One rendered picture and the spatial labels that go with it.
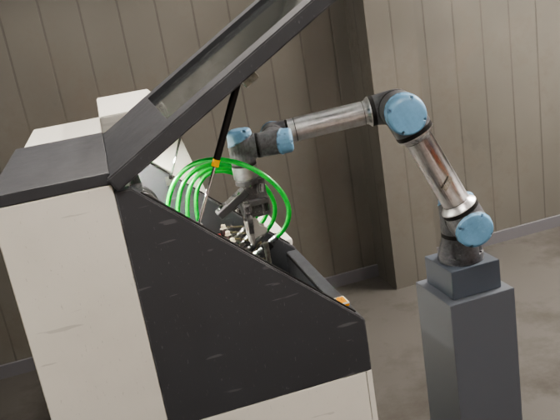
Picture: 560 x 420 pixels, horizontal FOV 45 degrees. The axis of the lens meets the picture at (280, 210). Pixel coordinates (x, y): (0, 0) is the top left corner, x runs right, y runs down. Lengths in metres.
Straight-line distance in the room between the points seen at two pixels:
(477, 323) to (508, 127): 2.63
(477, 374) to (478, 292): 0.28
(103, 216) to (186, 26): 2.41
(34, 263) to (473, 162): 3.50
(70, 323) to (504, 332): 1.42
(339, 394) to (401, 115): 0.81
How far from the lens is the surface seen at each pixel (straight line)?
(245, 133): 2.01
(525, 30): 4.84
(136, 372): 1.84
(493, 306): 2.39
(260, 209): 2.08
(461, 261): 2.33
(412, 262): 4.35
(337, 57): 4.22
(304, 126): 2.14
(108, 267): 1.72
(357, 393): 2.03
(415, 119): 2.02
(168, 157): 2.38
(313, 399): 1.99
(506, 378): 2.54
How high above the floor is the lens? 1.82
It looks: 17 degrees down
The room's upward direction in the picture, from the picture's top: 9 degrees counter-clockwise
